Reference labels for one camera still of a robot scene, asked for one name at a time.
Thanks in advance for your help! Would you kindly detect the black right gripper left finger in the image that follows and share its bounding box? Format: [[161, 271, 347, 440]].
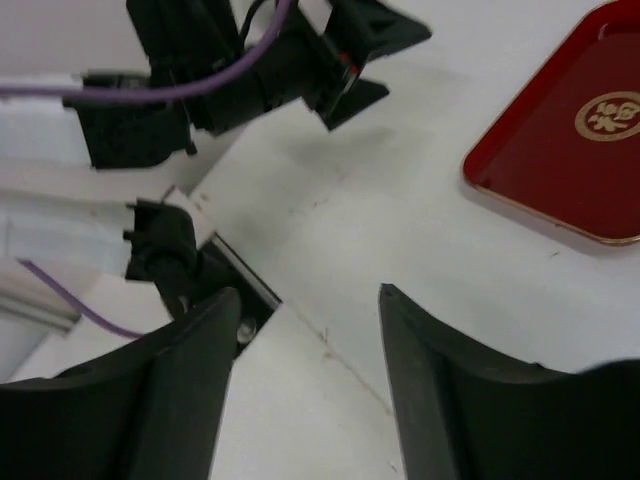
[[1, 288, 241, 479]]

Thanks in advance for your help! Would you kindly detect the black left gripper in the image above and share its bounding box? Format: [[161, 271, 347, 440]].
[[63, 0, 432, 170]]

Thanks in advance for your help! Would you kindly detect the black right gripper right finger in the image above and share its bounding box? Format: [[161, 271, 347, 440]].
[[379, 284, 639, 479]]

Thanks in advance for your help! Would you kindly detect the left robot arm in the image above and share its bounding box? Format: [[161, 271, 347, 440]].
[[1, 1, 432, 346]]

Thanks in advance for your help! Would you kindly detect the red lacquer tray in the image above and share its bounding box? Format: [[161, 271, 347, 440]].
[[462, 1, 639, 245]]

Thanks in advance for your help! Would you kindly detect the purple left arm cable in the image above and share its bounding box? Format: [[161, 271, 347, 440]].
[[0, 0, 291, 341]]

